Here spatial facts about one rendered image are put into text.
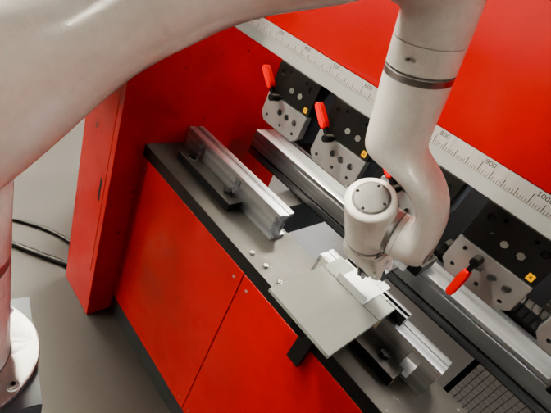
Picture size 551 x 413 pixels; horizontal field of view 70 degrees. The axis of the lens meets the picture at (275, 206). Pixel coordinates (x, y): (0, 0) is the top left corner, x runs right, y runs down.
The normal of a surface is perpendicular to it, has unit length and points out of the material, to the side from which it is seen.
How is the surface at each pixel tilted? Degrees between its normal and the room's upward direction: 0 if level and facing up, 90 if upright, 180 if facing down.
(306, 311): 0
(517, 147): 90
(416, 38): 106
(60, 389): 0
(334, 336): 0
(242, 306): 90
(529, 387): 90
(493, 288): 90
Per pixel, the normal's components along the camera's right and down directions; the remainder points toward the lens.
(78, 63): 0.65, 0.50
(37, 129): 0.81, 0.48
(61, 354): 0.36, -0.78
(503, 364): -0.69, 0.15
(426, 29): -0.55, 0.54
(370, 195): -0.17, -0.50
